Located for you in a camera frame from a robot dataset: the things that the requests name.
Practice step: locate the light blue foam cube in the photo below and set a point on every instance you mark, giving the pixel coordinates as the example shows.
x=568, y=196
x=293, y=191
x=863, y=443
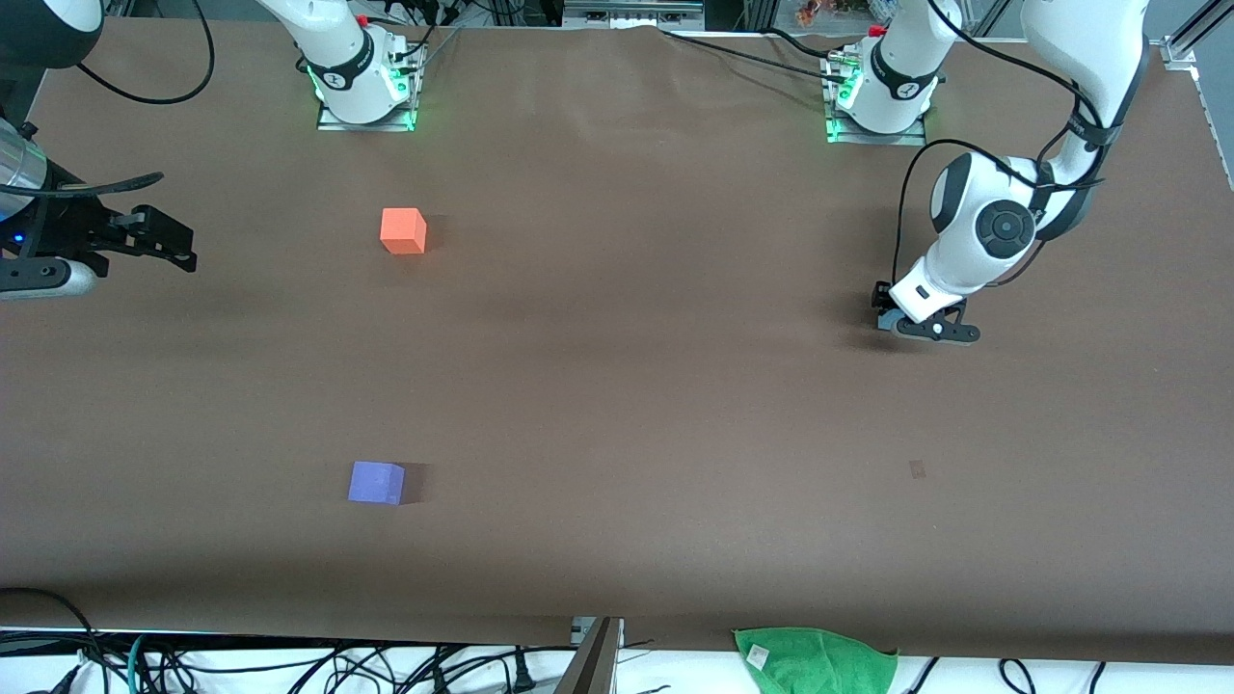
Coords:
x=888, y=322

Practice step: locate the orange toy figure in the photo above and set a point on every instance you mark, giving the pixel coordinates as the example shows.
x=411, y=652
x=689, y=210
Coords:
x=815, y=12

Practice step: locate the purple foam cube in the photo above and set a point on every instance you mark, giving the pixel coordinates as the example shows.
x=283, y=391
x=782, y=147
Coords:
x=375, y=483

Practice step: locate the grey metal post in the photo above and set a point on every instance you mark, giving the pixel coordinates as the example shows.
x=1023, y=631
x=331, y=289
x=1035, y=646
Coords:
x=593, y=665

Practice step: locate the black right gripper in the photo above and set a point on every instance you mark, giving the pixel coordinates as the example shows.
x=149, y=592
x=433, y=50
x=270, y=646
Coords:
x=69, y=226

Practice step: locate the aluminium frame crossbar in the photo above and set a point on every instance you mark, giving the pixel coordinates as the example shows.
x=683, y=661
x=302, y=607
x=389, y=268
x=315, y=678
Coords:
x=631, y=12

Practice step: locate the green cloth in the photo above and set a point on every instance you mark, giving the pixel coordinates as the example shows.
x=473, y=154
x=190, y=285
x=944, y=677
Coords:
x=819, y=660

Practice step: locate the aluminium corner bracket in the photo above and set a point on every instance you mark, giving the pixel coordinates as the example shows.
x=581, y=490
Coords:
x=1180, y=50

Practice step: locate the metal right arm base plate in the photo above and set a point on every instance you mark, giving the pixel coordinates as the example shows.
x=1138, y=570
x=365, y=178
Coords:
x=366, y=125

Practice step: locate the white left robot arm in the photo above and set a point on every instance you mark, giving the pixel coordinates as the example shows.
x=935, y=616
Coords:
x=897, y=72

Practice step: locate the brown table cover sheet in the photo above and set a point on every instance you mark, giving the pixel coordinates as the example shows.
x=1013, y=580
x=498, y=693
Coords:
x=627, y=386

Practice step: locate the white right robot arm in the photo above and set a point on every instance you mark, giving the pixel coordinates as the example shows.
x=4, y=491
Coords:
x=337, y=58

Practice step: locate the orange foam cube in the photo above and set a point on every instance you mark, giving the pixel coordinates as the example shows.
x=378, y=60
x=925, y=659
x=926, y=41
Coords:
x=402, y=231

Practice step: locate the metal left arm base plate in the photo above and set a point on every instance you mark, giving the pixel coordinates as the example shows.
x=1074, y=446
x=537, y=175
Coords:
x=877, y=138

